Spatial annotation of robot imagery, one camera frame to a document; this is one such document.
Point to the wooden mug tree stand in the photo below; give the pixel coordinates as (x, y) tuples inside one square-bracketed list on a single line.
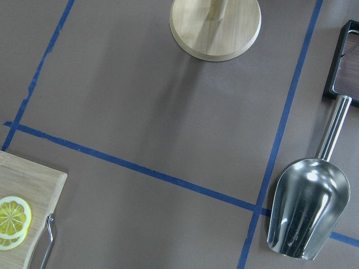
[(215, 31)]

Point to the lemon slice lower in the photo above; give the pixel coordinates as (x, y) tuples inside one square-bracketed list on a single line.
[(8, 244)]

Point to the lemon slice upper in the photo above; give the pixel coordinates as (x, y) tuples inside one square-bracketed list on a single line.
[(15, 217)]

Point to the metal board handle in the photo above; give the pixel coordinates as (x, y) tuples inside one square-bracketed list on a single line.
[(49, 225)]

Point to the black framed wooden tray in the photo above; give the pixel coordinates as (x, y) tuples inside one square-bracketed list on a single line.
[(343, 74)]

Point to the lemon slice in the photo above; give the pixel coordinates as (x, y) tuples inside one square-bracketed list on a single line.
[(8, 244), (15, 217)]

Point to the stainless steel scoop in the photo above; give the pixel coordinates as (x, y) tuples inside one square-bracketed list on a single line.
[(310, 196)]

